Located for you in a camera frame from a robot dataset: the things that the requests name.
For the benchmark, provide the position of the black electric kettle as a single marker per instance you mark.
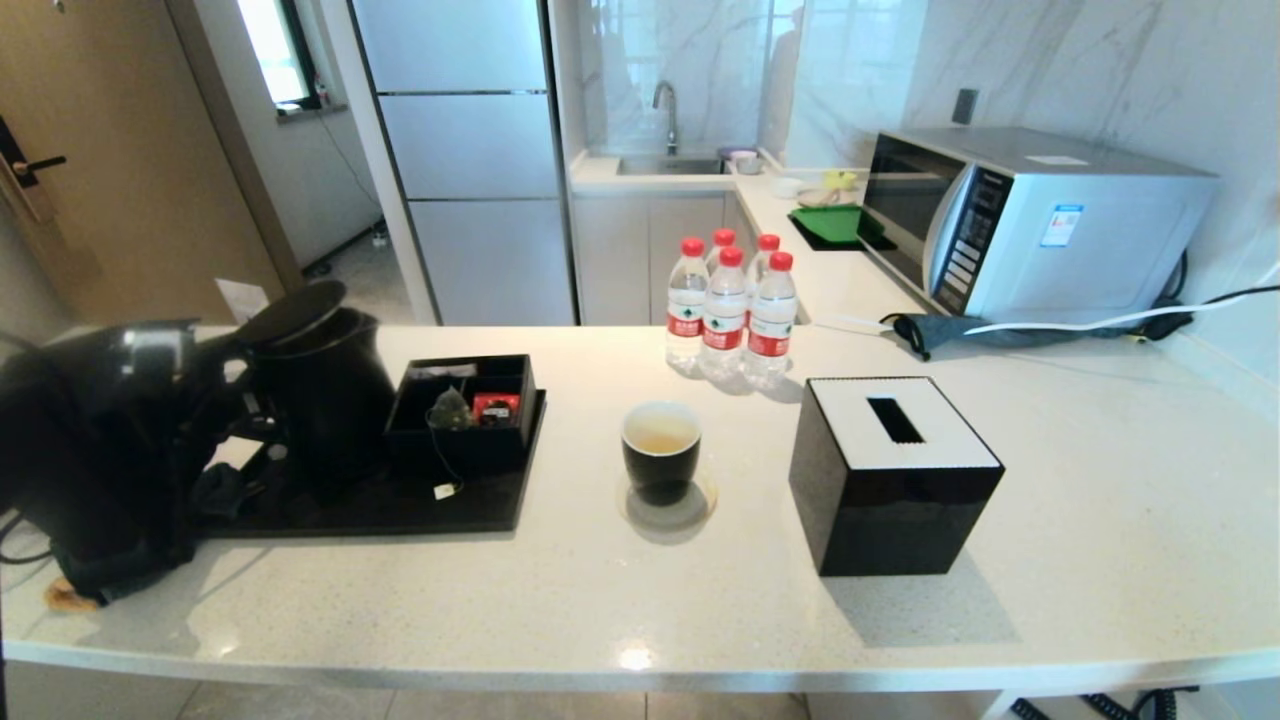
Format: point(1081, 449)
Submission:
point(330, 400)

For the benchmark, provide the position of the round white coaster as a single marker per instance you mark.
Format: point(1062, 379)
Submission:
point(700, 510)

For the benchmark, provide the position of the dark wall socket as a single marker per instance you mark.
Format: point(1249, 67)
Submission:
point(965, 106)

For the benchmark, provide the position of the white refrigerator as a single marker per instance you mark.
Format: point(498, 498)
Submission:
point(470, 150)

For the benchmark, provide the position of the brown wooden door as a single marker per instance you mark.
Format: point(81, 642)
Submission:
point(130, 150)

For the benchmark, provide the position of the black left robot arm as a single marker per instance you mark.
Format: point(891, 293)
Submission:
point(80, 450)

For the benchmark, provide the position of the black organizer box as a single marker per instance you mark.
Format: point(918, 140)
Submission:
point(480, 445)

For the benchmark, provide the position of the silver microwave oven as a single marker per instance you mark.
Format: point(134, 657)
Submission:
point(1090, 240)

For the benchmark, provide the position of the water bottle red cap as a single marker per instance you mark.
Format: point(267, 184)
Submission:
point(771, 330)
point(724, 320)
point(686, 320)
point(767, 245)
point(724, 238)

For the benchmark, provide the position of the red snack bag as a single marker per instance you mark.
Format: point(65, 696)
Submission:
point(496, 410)

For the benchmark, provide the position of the steel kitchen sink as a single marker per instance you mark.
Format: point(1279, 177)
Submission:
point(670, 166)

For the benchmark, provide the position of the small white cup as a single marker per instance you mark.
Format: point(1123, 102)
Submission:
point(787, 187)

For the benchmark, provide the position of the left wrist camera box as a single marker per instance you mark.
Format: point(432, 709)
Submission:
point(158, 352)

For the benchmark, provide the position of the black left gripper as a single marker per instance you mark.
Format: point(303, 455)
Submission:
point(218, 410)

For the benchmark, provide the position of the yellow kitchen item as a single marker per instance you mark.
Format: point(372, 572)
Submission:
point(840, 180)

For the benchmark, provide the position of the black tissue box white lid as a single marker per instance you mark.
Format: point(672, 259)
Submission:
point(890, 500)

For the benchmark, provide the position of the pyramid tea bag with tag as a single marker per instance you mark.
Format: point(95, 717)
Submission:
point(450, 410)

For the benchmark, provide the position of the black serving tray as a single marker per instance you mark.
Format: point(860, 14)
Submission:
point(400, 510)

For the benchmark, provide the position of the white kitchen cabinets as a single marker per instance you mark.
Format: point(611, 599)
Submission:
point(640, 250)

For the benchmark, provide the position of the grey cloth tan end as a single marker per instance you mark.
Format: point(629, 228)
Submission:
point(70, 598)

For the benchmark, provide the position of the window with dark frame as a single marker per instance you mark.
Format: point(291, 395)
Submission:
point(275, 50)

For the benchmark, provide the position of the black mug white inside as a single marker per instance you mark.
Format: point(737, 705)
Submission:
point(660, 470)

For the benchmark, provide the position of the chrome kitchen faucet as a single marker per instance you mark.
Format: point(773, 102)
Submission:
point(670, 110)

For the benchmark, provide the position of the acrylic wifi QR sign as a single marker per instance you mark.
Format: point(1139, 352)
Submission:
point(242, 298)

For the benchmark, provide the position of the green plastic tray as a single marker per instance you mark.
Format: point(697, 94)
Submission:
point(835, 222)

